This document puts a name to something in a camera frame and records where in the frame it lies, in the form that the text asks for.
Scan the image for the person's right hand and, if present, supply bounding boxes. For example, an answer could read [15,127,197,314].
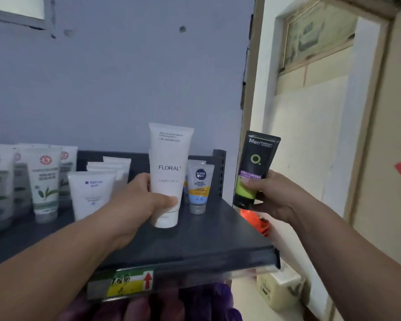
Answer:
[242,170,303,226]

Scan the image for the person's left hand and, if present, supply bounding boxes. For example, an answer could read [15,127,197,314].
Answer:
[110,173,180,250]

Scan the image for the black Men face-wash tube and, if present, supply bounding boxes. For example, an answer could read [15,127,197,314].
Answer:
[233,131,281,210]

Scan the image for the Nivea Men tube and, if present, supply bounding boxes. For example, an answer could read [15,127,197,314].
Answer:
[182,159,207,196]
[187,163,215,215]

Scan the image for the white Floral tube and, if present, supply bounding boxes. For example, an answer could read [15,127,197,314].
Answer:
[148,123,194,229]

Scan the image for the dark grey shelf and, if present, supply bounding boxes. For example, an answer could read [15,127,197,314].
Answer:
[0,149,281,301]

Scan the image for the row of green-leaf tubes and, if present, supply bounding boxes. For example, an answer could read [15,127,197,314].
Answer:
[0,143,78,235]

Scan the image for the person's right forearm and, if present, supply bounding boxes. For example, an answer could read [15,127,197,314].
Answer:
[284,203,401,321]

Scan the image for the person's left forearm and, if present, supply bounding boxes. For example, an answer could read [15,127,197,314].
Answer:
[0,210,134,321]

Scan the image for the white board panel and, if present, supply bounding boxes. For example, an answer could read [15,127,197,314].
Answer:
[267,76,351,214]

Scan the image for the green yellow price tag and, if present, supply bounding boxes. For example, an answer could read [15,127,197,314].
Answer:
[86,269,154,300]

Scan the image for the framed transom window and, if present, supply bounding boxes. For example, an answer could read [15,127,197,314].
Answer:
[278,0,359,77]

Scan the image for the grey framed window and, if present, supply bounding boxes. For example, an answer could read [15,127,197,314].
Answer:
[0,0,56,37]

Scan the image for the wooden door frame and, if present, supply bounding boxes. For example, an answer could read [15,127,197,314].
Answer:
[240,0,401,224]

